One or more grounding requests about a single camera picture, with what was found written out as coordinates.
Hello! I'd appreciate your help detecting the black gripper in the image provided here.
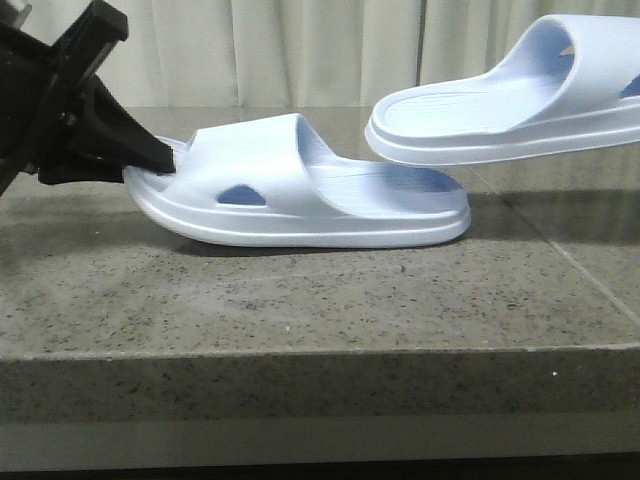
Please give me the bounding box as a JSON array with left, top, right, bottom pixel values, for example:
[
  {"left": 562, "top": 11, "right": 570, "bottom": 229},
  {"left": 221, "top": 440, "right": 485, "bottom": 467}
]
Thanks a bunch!
[{"left": 1, "top": 0, "right": 175, "bottom": 191}]

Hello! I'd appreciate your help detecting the light blue slipper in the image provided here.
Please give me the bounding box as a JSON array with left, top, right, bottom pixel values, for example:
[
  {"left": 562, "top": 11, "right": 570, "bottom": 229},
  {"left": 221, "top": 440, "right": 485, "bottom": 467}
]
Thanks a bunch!
[
  {"left": 123, "top": 113, "right": 471, "bottom": 248},
  {"left": 365, "top": 14, "right": 639, "bottom": 166}
]

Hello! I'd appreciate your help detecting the beige curtain left panel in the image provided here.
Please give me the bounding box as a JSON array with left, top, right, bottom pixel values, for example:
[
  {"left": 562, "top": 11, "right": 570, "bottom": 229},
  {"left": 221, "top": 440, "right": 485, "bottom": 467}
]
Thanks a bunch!
[{"left": 14, "top": 0, "right": 426, "bottom": 109}]

